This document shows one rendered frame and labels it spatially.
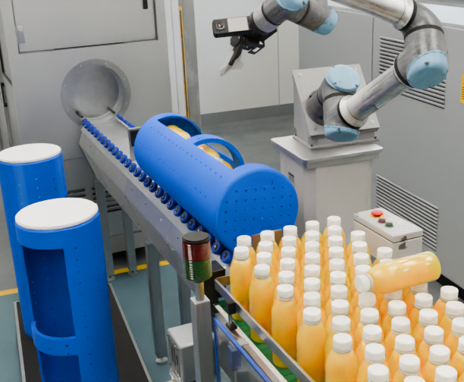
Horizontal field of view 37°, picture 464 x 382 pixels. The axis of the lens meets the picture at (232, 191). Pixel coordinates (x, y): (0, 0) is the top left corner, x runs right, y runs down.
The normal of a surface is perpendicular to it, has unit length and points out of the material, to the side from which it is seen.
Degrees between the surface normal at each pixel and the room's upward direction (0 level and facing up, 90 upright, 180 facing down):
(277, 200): 90
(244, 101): 90
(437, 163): 90
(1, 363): 0
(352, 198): 90
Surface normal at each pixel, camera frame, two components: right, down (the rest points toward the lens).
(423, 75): 0.05, 0.87
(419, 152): -0.94, 0.15
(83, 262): 0.67, 0.22
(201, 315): 0.40, 0.29
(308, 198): -0.43, 0.32
